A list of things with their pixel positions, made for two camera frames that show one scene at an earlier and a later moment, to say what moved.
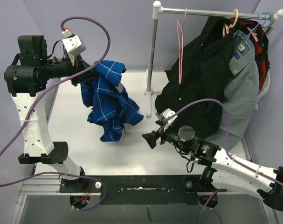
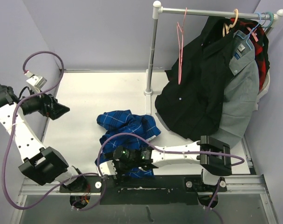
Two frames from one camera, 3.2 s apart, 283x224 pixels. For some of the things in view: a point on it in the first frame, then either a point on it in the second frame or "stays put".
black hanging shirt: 199,71 stays put
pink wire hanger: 180,33 stays put
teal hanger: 272,20 stays put
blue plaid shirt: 102,92 to 126,129
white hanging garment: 265,90 stays put
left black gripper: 79,65 to 56,109
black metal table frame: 140,190 stays put
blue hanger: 250,33 stays put
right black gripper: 152,137 to 119,171
